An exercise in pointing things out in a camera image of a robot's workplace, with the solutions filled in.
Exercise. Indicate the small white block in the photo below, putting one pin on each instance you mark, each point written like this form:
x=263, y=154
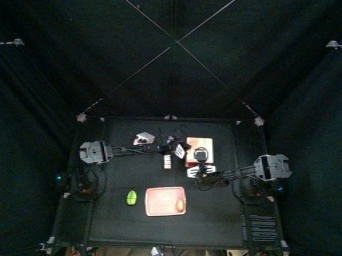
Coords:
x=167, y=162

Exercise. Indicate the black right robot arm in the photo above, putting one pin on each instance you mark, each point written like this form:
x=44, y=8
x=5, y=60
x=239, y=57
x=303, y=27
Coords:
x=271, y=166

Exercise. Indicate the pink square tray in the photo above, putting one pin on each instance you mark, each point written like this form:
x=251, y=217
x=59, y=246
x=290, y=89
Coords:
x=162, y=200

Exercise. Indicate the grey frame corner connector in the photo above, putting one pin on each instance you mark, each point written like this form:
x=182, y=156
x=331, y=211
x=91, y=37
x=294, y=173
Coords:
x=80, y=117
x=259, y=121

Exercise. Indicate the grey white small object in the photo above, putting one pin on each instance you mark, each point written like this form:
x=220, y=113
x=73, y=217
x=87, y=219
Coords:
x=143, y=138

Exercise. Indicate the green oval toy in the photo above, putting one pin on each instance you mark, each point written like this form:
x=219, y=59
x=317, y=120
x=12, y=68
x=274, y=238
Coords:
x=131, y=197

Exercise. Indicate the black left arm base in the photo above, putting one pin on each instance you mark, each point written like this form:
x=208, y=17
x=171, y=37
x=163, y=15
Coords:
x=85, y=186

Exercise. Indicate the grey frame middle connector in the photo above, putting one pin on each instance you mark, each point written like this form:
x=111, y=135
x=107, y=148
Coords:
x=170, y=117

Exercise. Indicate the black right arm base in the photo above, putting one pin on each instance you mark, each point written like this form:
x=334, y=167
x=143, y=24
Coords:
x=255, y=190

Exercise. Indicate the grey frame foot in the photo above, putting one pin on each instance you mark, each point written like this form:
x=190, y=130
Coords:
x=284, y=246
x=48, y=245

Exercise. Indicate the silver frame bracket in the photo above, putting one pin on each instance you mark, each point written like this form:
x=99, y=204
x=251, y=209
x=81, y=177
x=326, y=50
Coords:
x=16, y=42
x=333, y=44

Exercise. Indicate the small orange toy food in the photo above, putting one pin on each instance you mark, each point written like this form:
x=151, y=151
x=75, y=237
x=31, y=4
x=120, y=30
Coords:
x=180, y=205

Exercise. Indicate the blue indicator light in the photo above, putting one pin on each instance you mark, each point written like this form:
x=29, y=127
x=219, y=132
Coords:
x=279, y=189
x=59, y=177

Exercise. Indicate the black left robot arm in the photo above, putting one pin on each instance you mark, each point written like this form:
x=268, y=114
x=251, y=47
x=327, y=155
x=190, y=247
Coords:
x=95, y=152

